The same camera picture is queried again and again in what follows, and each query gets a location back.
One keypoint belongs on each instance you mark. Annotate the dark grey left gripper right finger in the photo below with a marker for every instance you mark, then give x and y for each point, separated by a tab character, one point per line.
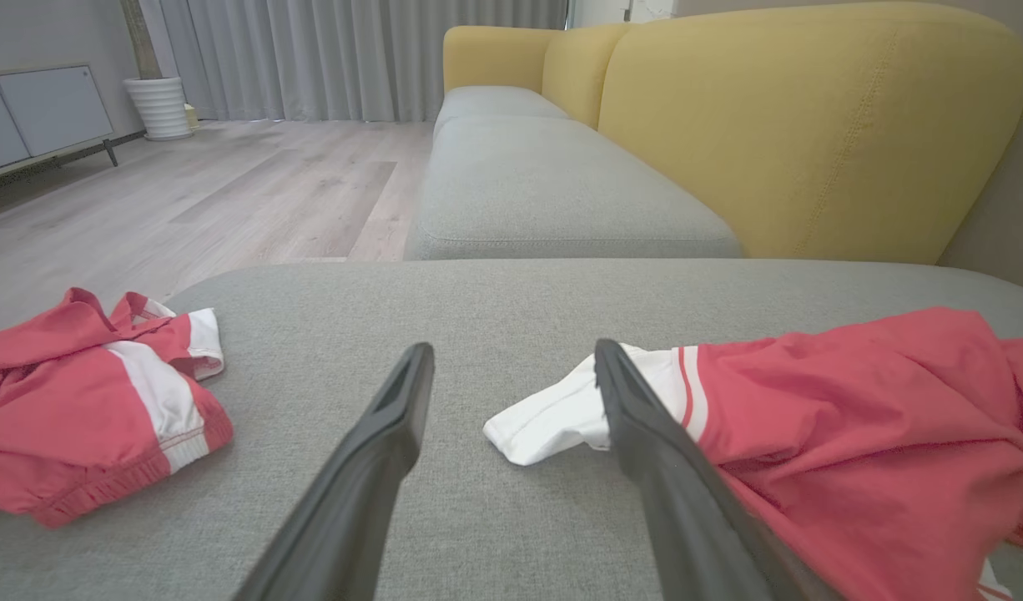
678	501

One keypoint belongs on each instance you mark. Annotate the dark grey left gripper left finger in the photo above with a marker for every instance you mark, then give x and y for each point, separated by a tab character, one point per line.
370	484

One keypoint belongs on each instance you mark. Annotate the red shirt with white cuffs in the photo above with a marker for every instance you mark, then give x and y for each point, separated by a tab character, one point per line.
854	434

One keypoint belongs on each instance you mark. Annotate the red shorts with white stripes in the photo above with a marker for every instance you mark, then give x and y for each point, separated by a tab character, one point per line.
61	417

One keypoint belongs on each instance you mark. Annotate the large grey fabric ottoman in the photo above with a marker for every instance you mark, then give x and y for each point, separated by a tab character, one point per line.
478	317

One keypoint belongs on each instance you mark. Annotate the sofa yellow back grey seats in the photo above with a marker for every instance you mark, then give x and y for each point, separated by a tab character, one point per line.
770	125

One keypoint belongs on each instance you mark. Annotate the small pale yellow object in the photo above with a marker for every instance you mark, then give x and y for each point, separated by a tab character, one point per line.
192	117

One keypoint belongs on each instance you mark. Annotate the grey pleated curtain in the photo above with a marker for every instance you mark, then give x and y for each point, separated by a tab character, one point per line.
353	58

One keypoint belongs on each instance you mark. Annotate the white ribbed plant pot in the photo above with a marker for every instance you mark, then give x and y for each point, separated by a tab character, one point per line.
158	108

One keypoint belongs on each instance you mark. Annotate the grey low sideboard cabinet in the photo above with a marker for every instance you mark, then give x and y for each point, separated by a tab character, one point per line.
44	113

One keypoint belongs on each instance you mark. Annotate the brown plant trunk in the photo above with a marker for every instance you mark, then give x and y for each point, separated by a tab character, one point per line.
140	37

